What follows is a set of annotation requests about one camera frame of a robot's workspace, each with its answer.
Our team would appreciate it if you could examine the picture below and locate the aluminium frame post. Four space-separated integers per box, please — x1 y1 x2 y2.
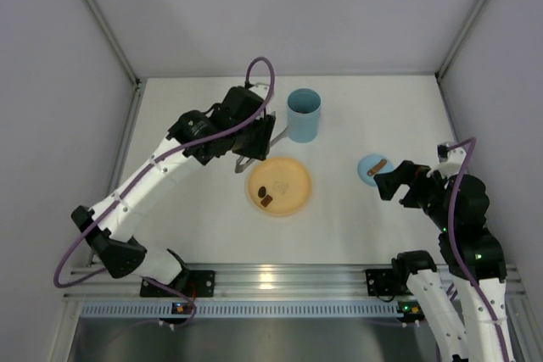
54 0 142 86
436 0 517 81

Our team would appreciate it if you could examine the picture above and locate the brown square chocolate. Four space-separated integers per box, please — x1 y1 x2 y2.
260 195 272 207

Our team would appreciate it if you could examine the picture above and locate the aluminium front rail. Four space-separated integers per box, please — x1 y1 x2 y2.
61 264 387 301

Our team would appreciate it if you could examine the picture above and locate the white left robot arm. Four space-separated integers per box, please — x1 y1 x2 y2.
71 83 276 297

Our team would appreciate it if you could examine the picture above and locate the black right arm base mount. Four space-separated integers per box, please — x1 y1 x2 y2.
365 268 402 298

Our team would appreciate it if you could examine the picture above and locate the beige round plate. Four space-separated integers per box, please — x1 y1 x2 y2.
245 156 313 217

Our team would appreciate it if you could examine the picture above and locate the light blue lid with strap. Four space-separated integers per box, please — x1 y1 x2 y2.
357 153 394 187

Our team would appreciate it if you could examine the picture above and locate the perforated cable duct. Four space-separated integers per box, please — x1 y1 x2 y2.
80 300 401 319

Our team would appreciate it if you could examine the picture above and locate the aluminium frame post left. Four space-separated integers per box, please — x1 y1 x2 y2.
54 0 142 86

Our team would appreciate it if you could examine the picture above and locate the light blue cylindrical container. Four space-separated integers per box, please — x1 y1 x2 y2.
287 88 322 143

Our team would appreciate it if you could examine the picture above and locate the aluminium frame post right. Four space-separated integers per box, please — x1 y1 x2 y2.
436 0 517 81

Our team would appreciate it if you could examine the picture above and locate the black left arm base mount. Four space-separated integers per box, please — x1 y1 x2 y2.
139 270 216 298

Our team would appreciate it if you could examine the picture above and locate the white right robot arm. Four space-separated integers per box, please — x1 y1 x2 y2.
374 137 514 361

